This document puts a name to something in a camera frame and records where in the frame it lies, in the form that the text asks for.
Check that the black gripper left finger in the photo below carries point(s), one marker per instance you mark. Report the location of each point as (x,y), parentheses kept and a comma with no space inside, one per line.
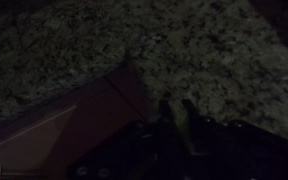
(166,114)

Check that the yellow green sponge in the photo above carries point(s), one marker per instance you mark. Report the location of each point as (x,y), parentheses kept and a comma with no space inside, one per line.
(182,123)

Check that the wooden cabinet under counter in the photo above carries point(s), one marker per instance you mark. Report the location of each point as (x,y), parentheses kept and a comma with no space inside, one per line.
(41,144)

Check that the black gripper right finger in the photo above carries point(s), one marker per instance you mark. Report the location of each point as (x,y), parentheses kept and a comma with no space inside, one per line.
(195,120)

